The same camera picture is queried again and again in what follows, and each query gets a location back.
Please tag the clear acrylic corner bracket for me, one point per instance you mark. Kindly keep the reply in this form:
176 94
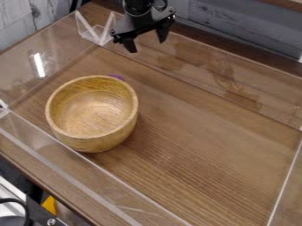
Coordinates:
97 34

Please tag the purple eggplant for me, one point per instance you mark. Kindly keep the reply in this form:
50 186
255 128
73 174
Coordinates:
118 77

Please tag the brown wooden bowl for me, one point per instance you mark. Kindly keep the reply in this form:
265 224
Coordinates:
91 112

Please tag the clear acrylic tray walls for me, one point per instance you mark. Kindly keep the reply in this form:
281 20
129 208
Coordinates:
213 158

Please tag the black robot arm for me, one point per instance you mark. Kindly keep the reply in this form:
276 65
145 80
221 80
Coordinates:
140 7

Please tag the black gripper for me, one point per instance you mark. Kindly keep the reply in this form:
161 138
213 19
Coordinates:
132 26

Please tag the black device with yellow label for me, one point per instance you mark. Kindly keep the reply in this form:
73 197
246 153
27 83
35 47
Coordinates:
38 216

